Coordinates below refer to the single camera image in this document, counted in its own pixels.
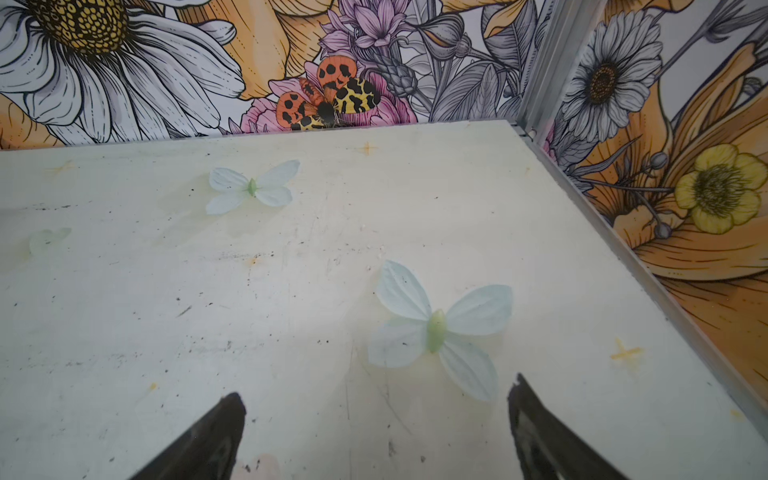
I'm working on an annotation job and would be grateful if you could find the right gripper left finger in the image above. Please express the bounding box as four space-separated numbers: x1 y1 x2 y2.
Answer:
131 392 246 480

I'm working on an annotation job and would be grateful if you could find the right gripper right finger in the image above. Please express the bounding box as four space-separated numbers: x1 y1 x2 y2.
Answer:
507 374 626 480

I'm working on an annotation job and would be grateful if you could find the aluminium corner post right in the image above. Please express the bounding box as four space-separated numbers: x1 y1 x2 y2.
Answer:
517 1 605 145

